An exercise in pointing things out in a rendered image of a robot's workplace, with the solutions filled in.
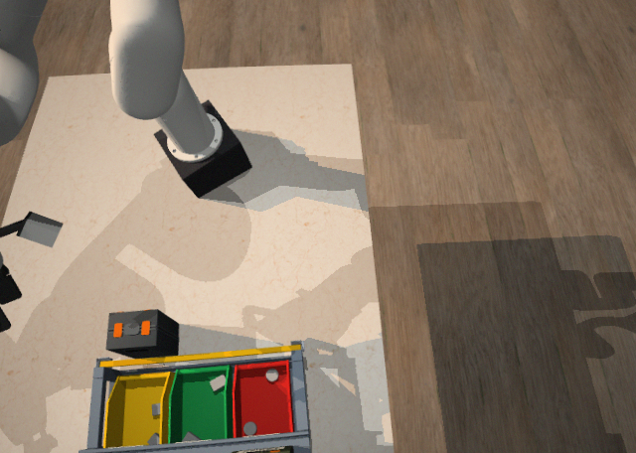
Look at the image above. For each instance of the grey round disc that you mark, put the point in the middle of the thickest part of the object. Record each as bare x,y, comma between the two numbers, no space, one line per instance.
272,375
250,428

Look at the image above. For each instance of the red bin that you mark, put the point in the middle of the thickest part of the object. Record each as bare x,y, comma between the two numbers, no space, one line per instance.
266,403

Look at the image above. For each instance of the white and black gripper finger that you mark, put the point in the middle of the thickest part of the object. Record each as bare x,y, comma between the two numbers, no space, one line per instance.
9,290
4,322

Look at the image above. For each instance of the yellow open bin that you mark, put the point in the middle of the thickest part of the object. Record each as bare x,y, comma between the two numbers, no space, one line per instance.
128,418

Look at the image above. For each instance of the green open bin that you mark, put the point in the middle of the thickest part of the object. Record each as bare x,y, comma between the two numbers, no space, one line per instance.
195,407

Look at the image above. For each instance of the yellow bar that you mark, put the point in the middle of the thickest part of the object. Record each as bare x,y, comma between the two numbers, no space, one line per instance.
196,357

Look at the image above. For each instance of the black case with orange latches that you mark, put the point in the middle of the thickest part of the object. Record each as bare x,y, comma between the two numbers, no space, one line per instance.
142,334

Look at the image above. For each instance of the grey metal shelf rack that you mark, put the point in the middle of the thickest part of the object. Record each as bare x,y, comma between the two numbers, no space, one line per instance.
300,440

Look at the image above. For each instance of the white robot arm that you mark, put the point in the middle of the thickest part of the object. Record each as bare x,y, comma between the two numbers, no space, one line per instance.
148,51

